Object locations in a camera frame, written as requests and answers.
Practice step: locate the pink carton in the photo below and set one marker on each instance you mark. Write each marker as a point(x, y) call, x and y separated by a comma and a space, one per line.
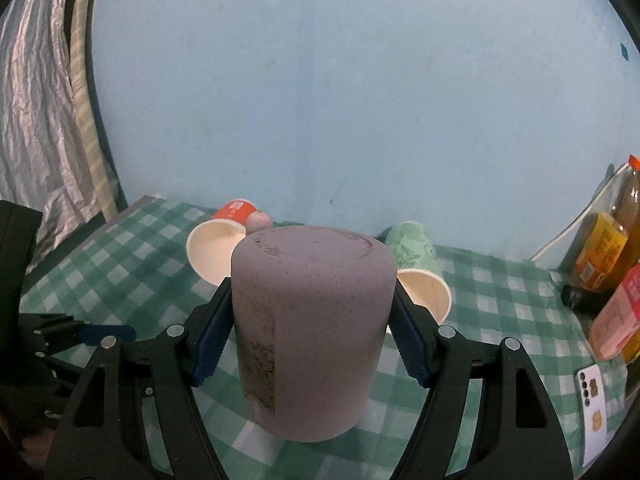
point(619, 317)

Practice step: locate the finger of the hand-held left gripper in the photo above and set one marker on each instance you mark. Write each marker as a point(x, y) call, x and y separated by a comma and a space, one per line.
point(107, 334)

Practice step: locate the green patterned paper cup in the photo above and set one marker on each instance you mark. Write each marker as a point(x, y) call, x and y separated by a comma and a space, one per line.
point(415, 255)

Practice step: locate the orange-capped drink bottle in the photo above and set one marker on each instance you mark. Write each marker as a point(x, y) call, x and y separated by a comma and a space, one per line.
point(631, 195)

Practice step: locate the silver foil curtain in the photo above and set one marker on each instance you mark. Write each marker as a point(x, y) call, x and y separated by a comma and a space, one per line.
point(30, 85)

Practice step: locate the small pink ball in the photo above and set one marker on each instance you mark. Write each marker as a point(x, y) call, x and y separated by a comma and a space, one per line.
point(259, 221)

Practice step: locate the beige foam strip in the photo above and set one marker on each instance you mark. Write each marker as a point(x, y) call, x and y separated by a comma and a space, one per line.
point(85, 100)

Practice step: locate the red paper cup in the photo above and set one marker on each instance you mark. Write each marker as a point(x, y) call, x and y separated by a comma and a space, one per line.
point(215, 255)

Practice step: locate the green checked tablecloth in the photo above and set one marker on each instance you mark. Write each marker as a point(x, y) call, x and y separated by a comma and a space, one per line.
point(500, 300)

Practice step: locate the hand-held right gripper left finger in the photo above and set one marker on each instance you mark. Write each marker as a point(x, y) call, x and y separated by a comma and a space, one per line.
point(209, 355)

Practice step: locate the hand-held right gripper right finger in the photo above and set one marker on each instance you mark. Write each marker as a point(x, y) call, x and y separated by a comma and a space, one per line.
point(414, 355)

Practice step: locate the yellow-label dark bottle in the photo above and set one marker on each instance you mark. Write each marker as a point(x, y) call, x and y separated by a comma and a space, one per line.
point(600, 255)

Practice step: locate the white phone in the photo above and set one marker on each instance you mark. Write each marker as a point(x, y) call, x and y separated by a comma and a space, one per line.
point(592, 410)

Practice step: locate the grey speckled cup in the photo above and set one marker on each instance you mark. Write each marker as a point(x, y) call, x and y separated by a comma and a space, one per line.
point(310, 320)

